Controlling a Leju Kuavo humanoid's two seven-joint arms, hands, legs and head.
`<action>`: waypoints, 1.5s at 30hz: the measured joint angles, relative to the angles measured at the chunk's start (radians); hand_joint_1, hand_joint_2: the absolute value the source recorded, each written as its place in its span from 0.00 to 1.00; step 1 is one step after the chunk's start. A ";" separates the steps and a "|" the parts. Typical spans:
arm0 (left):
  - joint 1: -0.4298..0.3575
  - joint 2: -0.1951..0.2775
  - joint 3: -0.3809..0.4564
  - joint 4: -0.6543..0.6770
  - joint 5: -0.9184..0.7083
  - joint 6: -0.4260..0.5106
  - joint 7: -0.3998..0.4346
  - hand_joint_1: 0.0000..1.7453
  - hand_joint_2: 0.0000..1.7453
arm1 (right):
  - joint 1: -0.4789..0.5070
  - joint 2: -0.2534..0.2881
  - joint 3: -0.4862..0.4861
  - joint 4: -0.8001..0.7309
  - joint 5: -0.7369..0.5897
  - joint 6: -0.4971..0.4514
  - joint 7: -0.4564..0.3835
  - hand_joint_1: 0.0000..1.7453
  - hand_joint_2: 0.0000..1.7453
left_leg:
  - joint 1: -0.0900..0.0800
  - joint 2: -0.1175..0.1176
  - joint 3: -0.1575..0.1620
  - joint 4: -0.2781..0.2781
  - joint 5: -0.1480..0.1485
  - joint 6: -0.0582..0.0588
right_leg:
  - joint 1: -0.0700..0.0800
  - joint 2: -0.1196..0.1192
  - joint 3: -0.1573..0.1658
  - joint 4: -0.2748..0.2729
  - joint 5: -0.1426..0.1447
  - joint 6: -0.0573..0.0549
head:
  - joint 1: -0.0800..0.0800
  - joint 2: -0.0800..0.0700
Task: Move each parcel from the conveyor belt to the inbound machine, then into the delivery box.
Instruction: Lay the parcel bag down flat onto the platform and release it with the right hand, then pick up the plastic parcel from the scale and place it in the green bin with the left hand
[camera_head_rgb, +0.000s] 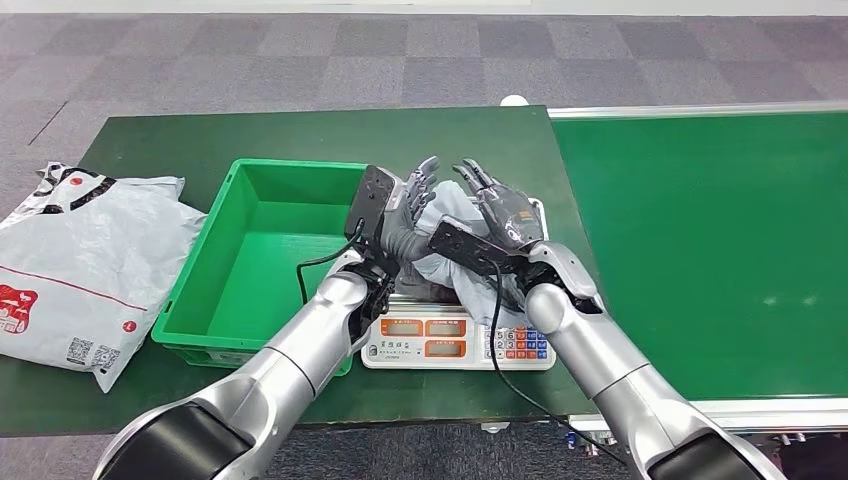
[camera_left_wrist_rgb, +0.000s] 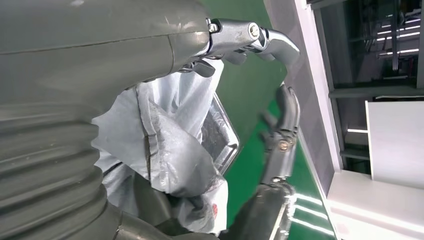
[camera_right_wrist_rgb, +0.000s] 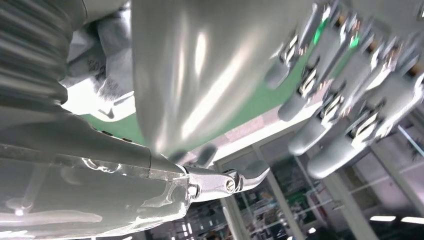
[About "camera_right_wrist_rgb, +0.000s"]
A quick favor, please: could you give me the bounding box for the grey glass partition frame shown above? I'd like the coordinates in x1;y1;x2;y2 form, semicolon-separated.
165;109;424;240

